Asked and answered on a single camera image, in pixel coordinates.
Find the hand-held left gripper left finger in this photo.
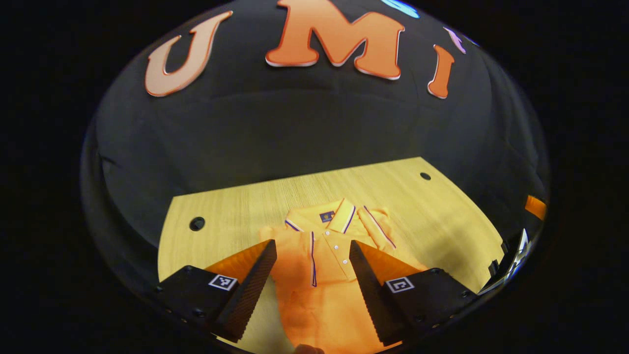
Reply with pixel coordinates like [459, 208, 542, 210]
[151, 239, 278, 344]

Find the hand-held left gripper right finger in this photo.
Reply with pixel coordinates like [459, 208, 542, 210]
[348, 240, 479, 348]

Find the orange polo T-shirt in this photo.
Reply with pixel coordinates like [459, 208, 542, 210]
[259, 198, 428, 354]

